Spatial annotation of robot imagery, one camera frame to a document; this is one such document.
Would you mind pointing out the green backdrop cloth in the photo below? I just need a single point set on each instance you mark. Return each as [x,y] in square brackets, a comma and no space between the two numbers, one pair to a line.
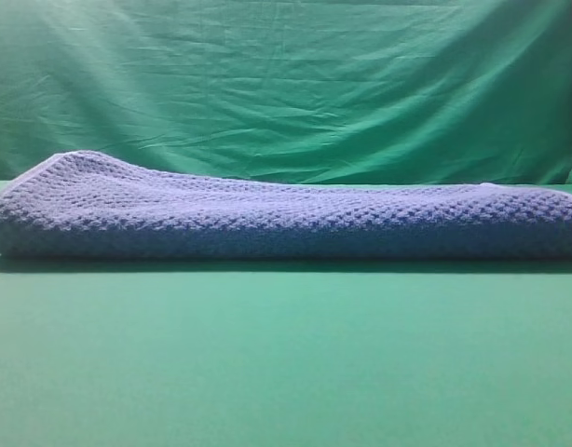
[326,92]

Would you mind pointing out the blue waffle-weave towel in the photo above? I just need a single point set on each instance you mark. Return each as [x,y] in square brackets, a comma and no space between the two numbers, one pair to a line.
[88,204]

